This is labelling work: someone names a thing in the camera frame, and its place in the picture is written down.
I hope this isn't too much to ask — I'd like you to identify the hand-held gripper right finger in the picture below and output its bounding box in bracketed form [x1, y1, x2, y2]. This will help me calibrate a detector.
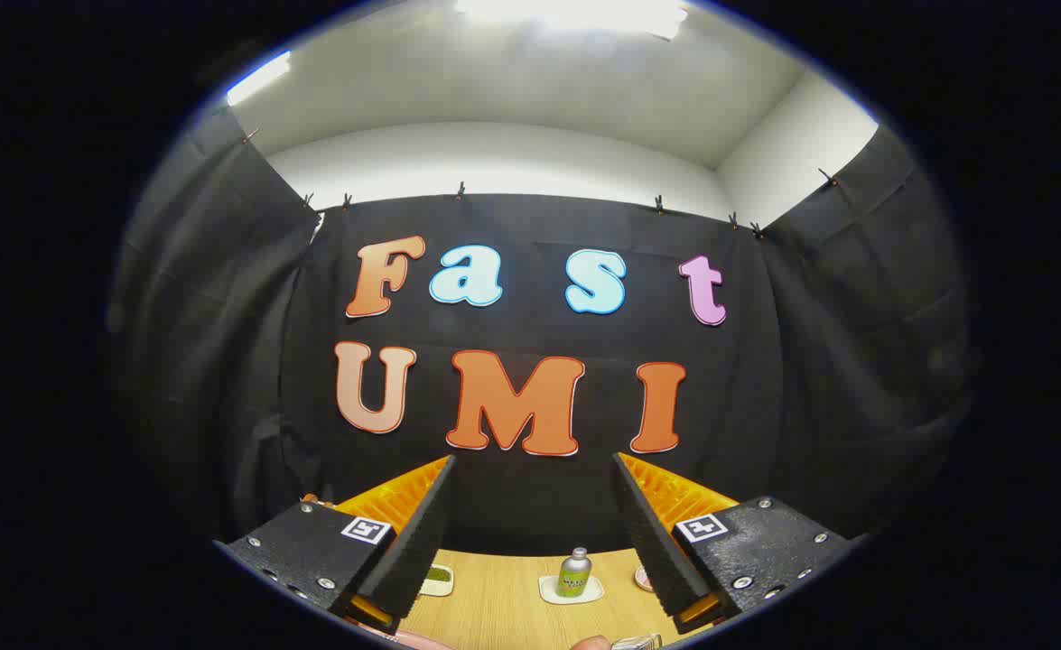
[613, 452, 865, 635]

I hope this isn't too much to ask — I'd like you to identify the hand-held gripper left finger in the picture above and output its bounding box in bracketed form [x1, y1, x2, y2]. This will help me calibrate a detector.
[214, 455, 457, 633]

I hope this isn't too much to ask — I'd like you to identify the green label drink bottle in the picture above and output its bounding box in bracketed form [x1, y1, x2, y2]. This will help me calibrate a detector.
[556, 547, 593, 599]

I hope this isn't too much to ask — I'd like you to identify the white square coaster dish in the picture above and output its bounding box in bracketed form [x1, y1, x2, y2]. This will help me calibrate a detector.
[539, 575, 605, 605]

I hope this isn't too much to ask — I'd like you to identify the ceiling light panel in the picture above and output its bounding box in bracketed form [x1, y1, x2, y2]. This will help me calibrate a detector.
[453, 0, 689, 42]
[228, 51, 292, 107]

